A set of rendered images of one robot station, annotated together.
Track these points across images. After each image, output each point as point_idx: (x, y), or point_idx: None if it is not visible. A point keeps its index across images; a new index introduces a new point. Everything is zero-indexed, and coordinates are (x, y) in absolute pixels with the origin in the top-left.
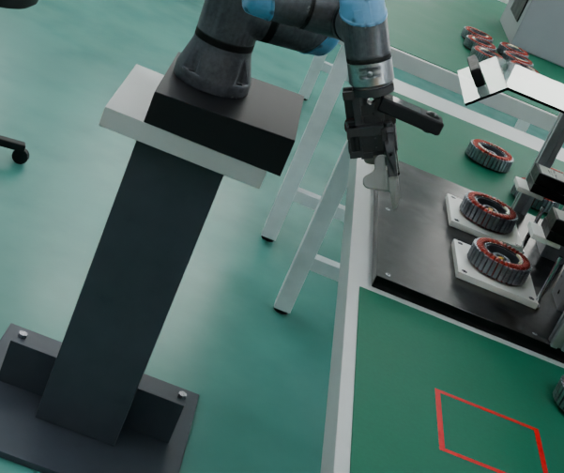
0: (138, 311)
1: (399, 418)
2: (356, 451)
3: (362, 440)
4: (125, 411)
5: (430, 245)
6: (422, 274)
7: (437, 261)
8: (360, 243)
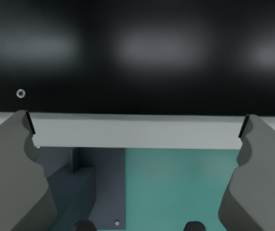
0: (75, 212)
1: None
2: None
3: None
4: (91, 174)
5: (113, 17)
6: (250, 38)
7: (171, 7)
8: (167, 133)
